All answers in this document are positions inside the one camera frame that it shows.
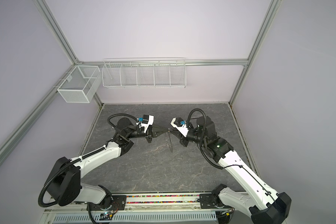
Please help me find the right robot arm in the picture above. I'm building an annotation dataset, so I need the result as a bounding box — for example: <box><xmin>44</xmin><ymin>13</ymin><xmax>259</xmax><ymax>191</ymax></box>
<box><xmin>171</xmin><ymin>108</ymin><xmax>292</xmax><ymax>224</ymax></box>

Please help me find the aluminium mounting rail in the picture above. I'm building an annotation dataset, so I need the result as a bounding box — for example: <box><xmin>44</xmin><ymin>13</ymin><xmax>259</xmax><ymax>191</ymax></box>
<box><xmin>43</xmin><ymin>191</ymin><xmax>281</xmax><ymax>215</ymax></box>

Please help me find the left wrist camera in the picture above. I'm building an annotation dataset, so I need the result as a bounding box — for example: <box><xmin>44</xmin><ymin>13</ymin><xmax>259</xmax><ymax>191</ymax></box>
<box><xmin>136</xmin><ymin>114</ymin><xmax>154</xmax><ymax>133</ymax></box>

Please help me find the white wire shelf basket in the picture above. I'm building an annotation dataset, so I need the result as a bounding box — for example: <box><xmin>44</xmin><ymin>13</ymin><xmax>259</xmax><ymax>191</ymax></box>
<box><xmin>101</xmin><ymin>58</ymin><xmax>187</xmax><ymax>88</ymax></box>

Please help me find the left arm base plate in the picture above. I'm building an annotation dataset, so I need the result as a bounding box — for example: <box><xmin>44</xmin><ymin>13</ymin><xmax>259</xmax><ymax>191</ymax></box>
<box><xmin>90</xmin><ymin>195</ymin><xmax>127</xmax><ymax>211</ymax></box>

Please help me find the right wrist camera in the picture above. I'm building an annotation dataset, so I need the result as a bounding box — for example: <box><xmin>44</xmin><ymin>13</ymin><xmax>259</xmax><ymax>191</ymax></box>
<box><xmin>171</xmin><ymin>117</ymin><xmax>189</xmax><ymax>137</ymax></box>

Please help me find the grey perforated ring disc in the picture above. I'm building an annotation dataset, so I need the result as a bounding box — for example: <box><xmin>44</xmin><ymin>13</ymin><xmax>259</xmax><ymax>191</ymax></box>
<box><xmin>166</xmin><ymin>131</ymin><xmax>173</xmax><ymax>153</ymax></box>

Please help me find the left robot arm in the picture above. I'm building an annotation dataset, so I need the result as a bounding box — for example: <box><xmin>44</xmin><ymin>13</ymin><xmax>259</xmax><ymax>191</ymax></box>
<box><xmin>38</xmin><ymin>113</ymin><xmax>169</xmax><ymax>210</ymax></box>

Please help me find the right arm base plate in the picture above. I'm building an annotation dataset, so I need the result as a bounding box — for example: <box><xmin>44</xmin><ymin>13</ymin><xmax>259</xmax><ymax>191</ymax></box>
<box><xmin>197</xmin><ymin>193</ymin><xmax>232</xmax><ymax>209</ymax></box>

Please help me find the white vented cable duct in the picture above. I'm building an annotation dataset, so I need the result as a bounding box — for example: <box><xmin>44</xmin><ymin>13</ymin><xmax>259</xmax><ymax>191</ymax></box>
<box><xmin>51</xmin><ymin>211</ymin><xmax>217</xmax><ymax>224</ymax></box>

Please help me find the white mesh box basket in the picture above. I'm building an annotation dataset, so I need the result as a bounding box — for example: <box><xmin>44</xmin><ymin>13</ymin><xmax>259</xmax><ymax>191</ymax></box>
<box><xmin>57</xmin><ymin>65</ymin><xmax>102</xmax><ymax>103</ymax></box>

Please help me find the aluminium frame profile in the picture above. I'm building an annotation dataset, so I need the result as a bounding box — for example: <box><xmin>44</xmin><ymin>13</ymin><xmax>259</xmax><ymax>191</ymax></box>
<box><xmin>0</xmin><ymin>1</ymin><xmax>281</xmax><ymax>166</ymax></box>

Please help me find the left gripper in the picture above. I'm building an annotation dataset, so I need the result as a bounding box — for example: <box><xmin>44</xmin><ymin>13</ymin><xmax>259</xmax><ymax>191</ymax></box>
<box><xmin>127</xmin><ymin>124</ymin><xmax>168</xmax><ymax>144</ymax></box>

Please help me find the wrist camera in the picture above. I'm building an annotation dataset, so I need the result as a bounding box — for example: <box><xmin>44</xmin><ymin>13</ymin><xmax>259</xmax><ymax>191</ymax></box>
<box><xmin>136</xmin><ymin>114</ymin><xmax>154</xmax><ymax>133</ymax></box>
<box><xmin>171</xmin><ymin>117</ymin><xmax>189</xmax><ymax>137</ymax></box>

